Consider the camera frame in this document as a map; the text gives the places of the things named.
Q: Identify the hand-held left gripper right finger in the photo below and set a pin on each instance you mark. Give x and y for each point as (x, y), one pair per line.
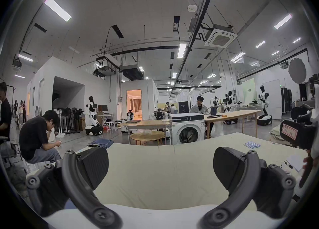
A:
(245, 185)

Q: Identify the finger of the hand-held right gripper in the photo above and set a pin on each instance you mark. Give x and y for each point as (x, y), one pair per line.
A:
(302, 133)

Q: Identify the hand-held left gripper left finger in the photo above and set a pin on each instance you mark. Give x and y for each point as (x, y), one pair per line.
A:
(74, 188)

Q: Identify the person's right hand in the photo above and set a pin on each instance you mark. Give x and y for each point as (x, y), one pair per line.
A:
(309, 160)

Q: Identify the stack of folded sheets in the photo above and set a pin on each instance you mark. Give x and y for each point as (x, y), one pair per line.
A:
(276, 134)

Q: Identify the white paper card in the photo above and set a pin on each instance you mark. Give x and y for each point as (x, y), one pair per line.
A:
(295, 162)

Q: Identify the black cabinet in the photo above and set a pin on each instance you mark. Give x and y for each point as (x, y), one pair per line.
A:
(286, 99)

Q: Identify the small blue striped packet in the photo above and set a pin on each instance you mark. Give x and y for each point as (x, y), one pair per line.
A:
(251, 144)

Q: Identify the white humanoid robot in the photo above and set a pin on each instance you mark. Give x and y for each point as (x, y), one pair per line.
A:
(263, 100)
(229, 103)
(91, 115)

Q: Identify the folded blue jeans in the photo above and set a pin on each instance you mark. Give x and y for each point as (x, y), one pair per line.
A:
(99, 143)

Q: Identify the long wooden table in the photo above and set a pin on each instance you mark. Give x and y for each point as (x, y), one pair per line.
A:
(239, 113)

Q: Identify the row of standing fans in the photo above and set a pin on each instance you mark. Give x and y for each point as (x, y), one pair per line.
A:
(68, 118)

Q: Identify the white stool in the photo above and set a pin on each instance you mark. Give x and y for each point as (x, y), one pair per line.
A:
(110, 123)

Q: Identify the office chair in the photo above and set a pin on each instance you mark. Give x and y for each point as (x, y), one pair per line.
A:
(6, 152)

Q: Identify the desk with monitor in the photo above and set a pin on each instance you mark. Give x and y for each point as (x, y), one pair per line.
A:
(103, 109)

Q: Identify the bed with beige sheet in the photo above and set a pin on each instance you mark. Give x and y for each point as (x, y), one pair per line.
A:
(162, 173)

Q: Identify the white washing machine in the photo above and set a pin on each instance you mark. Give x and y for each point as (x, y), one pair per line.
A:
(187, 118)

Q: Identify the round wooden table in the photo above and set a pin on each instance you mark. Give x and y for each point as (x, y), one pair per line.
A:
(147, 135)

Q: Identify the group of people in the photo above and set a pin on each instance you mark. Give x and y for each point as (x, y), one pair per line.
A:
(21, 110)

